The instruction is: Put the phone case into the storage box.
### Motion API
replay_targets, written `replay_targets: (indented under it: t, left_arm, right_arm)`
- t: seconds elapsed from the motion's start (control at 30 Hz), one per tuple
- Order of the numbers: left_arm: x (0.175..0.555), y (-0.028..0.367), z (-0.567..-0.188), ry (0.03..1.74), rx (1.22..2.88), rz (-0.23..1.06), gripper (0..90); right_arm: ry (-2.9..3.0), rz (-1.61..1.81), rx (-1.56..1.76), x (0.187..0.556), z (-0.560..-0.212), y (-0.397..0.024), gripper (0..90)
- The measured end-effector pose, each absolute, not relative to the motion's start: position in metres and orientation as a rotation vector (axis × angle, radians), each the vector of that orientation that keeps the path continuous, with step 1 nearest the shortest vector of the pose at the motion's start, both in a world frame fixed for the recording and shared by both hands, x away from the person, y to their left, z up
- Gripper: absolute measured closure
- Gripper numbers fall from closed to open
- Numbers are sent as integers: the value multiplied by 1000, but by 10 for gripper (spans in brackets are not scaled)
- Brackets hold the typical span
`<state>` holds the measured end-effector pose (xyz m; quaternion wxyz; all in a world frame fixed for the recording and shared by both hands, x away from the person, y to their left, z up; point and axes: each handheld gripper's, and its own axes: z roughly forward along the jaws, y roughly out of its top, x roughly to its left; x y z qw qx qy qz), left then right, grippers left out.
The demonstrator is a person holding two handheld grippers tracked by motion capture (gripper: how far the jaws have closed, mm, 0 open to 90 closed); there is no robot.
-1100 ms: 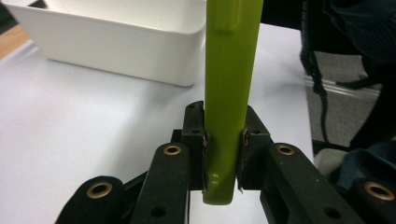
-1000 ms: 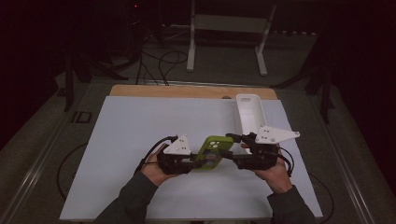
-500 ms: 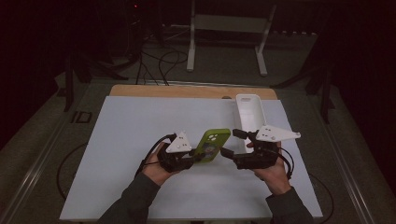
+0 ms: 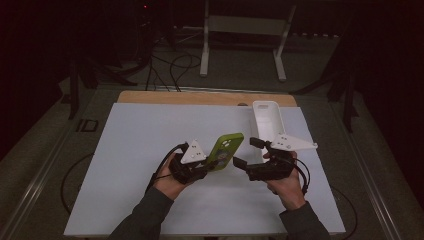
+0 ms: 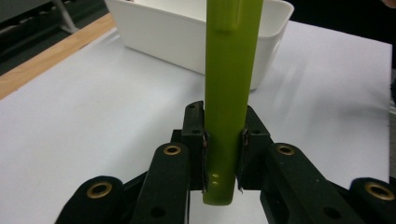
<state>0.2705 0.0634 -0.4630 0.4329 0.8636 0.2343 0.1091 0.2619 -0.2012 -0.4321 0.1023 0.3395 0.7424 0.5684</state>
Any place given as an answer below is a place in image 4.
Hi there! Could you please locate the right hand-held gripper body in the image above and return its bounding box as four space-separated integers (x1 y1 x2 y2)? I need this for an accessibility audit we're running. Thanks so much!
245 133 319 182

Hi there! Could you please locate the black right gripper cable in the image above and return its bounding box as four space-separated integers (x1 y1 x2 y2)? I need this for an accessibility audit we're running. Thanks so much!
292 157 312 196

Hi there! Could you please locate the black stand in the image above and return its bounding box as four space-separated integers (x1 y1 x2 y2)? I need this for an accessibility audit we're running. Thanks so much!
289 49 360 133
68 56 138 121

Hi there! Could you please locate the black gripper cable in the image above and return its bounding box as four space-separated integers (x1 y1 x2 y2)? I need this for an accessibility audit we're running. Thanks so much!
145 142 189 194
292 157 312 196

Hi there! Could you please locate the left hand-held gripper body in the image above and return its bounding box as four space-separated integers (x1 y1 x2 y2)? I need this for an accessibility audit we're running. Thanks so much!
168 139 214 185

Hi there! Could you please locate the white table mat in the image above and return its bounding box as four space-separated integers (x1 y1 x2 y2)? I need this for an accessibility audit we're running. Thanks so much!
63 102 347 236

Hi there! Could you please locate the black cable under table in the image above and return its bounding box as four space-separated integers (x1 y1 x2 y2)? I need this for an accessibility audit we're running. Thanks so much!
60 152 96 215
329 185 359 240

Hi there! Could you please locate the black floor cable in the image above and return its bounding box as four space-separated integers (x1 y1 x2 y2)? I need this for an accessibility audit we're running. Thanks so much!
169 53 203 93
144 54 172 92

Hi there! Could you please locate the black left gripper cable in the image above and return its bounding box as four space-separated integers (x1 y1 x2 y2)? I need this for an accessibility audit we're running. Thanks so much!
145 142 189 194

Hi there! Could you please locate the person's right hand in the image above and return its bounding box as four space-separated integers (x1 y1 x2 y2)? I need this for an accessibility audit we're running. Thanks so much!
262 150 308 212

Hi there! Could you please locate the person's left hand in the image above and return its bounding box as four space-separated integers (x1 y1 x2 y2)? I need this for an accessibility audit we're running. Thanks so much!
153 153 194 201

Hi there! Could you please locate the white plastic storage box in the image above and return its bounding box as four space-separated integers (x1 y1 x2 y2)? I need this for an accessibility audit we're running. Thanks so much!
250 100 288 165

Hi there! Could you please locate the black floor bracket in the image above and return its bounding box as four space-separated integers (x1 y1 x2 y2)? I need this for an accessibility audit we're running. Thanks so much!
75 118 100 134

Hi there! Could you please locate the green cartoon phone case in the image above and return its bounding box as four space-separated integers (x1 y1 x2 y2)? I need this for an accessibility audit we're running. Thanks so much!
203 132 245 173

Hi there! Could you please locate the white metal stand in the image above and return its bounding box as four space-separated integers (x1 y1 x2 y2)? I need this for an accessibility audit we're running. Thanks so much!
199 0 297 83

